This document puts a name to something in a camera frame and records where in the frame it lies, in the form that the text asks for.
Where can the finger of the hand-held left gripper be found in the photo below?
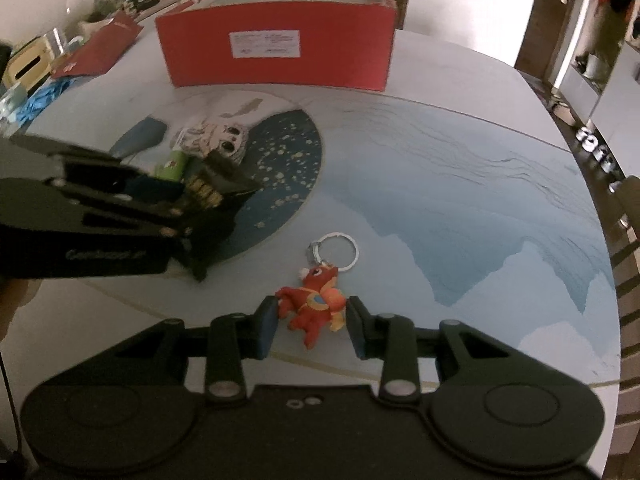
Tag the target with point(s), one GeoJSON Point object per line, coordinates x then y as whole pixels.
{"type": "Point", "coordinates": [150, 217]}
{"type": "Point", "coordinates": [150, 186]}

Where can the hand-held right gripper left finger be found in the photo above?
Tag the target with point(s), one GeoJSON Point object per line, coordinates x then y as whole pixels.
{"type": "Point", "coordinates": [267, 327]}

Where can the black packet with gold print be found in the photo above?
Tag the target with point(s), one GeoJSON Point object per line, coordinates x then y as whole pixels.
{"type": "Point", "coordinates": [215, 215]}

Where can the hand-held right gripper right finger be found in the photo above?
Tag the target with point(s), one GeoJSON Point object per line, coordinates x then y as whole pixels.
{"type": "Point", "coordinates": [355, 330]}

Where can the silver ornaments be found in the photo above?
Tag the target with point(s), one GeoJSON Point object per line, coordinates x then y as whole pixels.
{"type": "Point", "coordinates": [597, 152]}

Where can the red cardboard box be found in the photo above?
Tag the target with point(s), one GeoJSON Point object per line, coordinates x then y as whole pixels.
{"type": "Point", "coordinates": [320, 45]}

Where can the white cartoon printed packet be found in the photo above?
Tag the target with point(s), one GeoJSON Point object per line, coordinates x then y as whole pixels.
{"type": "Point", "coordinates": [215, 135]}

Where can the red envelope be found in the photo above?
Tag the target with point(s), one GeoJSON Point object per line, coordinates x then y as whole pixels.
{"type": "Point", "coordinates": [105, 42]}

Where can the wooden tissue box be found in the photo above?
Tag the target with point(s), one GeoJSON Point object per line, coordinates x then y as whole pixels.
{"type": "Point", "coordinates": [27, 62]}

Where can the green tube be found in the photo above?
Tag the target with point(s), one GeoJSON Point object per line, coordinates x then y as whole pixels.
{"type": "Point", "coordinates": [172, 165]}

